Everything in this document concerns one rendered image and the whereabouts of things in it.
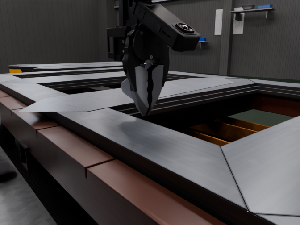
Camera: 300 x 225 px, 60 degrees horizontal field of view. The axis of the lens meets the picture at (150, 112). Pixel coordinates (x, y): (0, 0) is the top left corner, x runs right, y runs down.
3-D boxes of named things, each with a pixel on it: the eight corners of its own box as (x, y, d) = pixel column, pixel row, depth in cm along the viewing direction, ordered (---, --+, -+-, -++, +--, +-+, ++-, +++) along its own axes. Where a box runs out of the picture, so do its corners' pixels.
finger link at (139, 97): (130, 110, 50) (129, 61, 48) (149, 117, 46) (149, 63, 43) (116, 113, 48) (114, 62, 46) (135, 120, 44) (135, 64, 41)
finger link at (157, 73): (143, 108, 52) (142, 61, 50) (163, 114, 48) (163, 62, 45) (130, 110, 50) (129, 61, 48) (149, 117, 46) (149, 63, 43)
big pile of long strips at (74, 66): (124, 68, 207) (124, 60, 206) (157, 72, 177) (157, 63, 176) (15, 75, 158) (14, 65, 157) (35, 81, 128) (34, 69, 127)
